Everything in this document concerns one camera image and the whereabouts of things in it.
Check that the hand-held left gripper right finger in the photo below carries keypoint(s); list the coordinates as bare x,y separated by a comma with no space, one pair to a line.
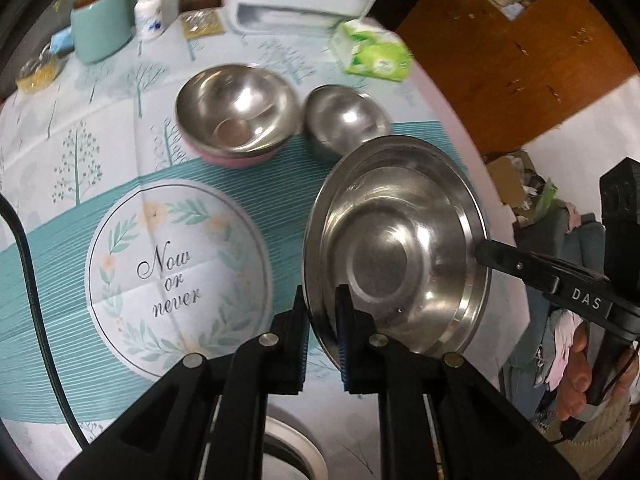
344,345

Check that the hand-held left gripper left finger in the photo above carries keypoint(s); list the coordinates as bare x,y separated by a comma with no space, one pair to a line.
300,350

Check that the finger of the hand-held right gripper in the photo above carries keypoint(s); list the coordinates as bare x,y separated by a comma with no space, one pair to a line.
510,260

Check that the large white plate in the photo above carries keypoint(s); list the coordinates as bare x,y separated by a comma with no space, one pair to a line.
300,442

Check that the large steel bowl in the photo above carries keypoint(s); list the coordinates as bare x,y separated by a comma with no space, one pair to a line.
400,260

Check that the pink bowl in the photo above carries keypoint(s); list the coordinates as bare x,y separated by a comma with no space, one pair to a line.
230,161

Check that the small steel bowl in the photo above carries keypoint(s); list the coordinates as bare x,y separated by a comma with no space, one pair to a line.
345,120

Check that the medium steel bowl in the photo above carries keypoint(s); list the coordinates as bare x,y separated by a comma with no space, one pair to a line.
235,100

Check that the person's right forearm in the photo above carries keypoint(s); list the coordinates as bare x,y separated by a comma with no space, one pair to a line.
600,442

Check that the person's right hand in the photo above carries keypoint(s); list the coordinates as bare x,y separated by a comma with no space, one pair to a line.
572,385

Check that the grey blue chair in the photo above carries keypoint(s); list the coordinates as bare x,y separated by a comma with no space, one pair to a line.
535,340

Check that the cardboard box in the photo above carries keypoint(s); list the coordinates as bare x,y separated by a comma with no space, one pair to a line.
515,175

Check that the green tissue pack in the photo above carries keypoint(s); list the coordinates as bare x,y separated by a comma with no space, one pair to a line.
370,50

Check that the tree printed teal tablecloth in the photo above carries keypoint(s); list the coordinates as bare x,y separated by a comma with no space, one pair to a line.
75,210

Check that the white pill bottle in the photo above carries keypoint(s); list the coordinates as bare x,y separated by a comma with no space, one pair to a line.
149,15

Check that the teal canister with brown lid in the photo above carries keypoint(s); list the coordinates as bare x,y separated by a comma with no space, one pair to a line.
100,30

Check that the round yellow tin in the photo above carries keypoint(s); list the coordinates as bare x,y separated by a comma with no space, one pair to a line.
39,74

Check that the blue face mask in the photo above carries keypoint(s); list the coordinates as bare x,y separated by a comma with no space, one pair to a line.
61,41

